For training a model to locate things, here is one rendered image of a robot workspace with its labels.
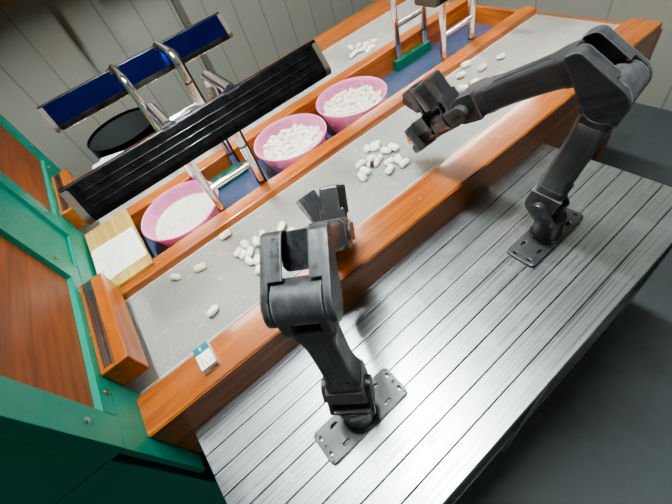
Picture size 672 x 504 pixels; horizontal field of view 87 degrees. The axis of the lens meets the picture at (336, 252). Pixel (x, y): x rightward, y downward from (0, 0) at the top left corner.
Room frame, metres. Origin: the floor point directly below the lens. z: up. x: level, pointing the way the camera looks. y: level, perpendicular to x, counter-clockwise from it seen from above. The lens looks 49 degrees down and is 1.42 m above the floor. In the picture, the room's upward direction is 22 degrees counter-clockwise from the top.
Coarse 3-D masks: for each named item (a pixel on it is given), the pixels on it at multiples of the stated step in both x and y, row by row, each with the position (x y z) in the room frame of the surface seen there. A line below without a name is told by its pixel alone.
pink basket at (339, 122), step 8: (344, 80) 1.36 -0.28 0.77; (352, 80) 1.35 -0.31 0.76; (360, 80) 1.33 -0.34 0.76; (368, 80) 1.31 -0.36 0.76; (376, 80) 1.27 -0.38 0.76; (328, 88) 1.35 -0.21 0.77; (336, 88) 1.35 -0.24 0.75; (344, 88) 1.35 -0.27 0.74; (376, 88) 1.27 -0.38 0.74; (384, 88) 1.21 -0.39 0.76; (320, 96) 1.31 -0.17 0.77; (328, 96) 1.33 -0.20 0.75; (384, 96) 1.14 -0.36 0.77; (320, 104) 1.29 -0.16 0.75; (376, 104) 1.11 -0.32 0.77; (320, 112) 1.20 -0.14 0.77; (360, 112) 1.10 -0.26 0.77; (328, 120) 1.18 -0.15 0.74; (336, 120) 1.14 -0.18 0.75; (344, 120) 1.12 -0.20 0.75; (352, 120) 1.11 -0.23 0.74; (336, 128) 1.17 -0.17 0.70; (344, 128) 1.14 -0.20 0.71
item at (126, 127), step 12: (108, 120) 2.49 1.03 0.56; (120, 120) 2.51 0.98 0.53; (132, 120) 2.52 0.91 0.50; (144, 120) 2.50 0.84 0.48; (96, 132) 2.41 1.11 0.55; (108, 132) 2.46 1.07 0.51; (120, 132) 2.49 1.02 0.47; (132, 132) 2.51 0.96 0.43; (144, 132) 2.14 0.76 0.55; (96, 144) 2.34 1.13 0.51; (108, 144) 2.41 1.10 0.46; (120, 144) 2.45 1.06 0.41; (132, 144) 2.09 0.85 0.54; (96, 156) 2.18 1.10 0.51
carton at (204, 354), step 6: (204, 342) 0.45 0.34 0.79; (198, 348) 0.44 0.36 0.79; (204, 348) 0.43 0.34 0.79; (210, 348) 0.43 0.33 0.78; (198, 354) 0.42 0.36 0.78; (204, 354) 0.42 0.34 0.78; (210, 354) 0.41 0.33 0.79; (198, 360) 0.41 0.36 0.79; (204, 360) 0.40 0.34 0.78; (210, 360) 0.40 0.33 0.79; (216, 360) 0.39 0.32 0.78; (204, 366) 0.39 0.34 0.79; (210, 366) 0.39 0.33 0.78; (216, 366) 0.39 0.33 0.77; (204, 372) 0.38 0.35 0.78
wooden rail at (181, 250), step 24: (504, 24) 1.30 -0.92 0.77; (480, 48) 1.21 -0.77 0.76; (432, 72) 1.17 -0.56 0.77; (360, 120) 1.06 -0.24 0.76; (336, 144) 0.98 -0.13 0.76; (288, 168) 0.96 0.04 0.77; (312, 168) 0.94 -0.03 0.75; (264, 192) 0.89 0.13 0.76; (216, 216) 0.87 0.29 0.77; (240, 216) 0.84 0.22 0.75; (192, 240) 0.81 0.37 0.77; (168, 264) 0.76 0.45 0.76; (120, 288) 0.74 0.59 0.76
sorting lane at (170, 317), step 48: (528, 48) 1.12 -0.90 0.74; (384, 144) 0.92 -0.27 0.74; (432, 144) 0.83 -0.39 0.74; (288, 192) 0.88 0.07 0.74; (384, 192) 0.72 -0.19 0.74; (240, 240) 0.76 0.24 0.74; (144, 288) 0.73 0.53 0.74; (192, 288) 0.66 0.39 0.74; (240, 288) 0.59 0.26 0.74; (144, 336) 0.57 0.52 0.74; (192, 336) 0.51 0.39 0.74; (144, 384) 0.43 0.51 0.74
